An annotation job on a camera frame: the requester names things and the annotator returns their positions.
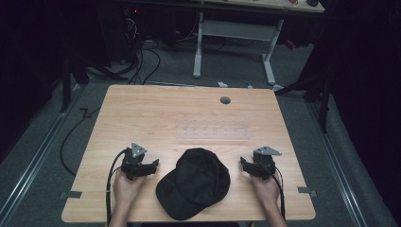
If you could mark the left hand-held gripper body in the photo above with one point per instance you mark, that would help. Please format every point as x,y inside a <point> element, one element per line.
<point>134,164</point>

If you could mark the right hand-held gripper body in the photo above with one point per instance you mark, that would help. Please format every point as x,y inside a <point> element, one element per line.
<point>265,162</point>

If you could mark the person's right hand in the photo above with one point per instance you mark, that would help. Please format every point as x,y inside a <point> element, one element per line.
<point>266,189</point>

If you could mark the person's left hand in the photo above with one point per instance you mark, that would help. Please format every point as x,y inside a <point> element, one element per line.
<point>126,189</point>

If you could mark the black baseball cap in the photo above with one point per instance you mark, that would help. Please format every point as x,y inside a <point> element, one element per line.
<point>194,184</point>

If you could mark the clear plastic perforated sheet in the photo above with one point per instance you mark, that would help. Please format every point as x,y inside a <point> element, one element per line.
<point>214,127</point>

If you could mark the grey tape strip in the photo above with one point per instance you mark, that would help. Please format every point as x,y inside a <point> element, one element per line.
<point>72,194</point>
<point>305,190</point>

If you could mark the grey round table grommet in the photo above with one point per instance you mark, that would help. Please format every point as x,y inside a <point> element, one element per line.
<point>225,100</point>

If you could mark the small white plug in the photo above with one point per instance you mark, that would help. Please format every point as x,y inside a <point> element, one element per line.
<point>222,84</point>

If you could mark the black stand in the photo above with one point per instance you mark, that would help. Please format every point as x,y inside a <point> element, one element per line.
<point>66,85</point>
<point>318,94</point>

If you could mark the black computer mouse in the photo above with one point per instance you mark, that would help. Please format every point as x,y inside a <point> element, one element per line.
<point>312,2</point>

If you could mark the metal floor rail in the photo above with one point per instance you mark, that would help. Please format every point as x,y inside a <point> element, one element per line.
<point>340,167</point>
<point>34,160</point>

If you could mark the desk with white frame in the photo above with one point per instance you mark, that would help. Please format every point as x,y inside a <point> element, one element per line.
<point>236,30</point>

